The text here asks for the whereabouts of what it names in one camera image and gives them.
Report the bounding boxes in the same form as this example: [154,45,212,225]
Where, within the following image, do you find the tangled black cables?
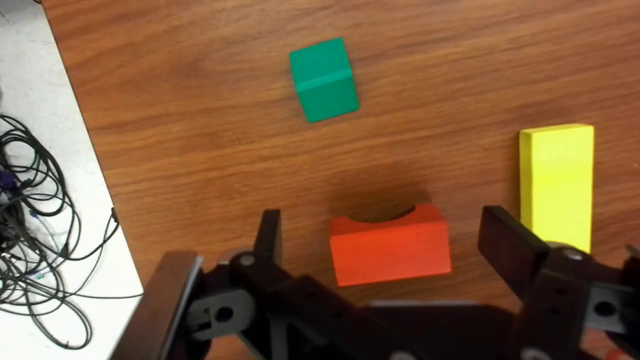
[0,110,146,351]

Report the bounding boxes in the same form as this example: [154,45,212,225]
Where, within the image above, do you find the green wedge block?
[286,36,361,125]

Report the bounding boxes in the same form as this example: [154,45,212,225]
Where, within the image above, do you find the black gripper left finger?
[107,208,410,360]

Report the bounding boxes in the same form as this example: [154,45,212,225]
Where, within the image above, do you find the long yellow block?
[518,122,596,255]

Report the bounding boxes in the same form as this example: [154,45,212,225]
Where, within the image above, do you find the orange arch block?
[328,201,454,287]

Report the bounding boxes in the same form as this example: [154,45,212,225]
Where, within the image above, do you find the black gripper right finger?
[475,203,640,360]

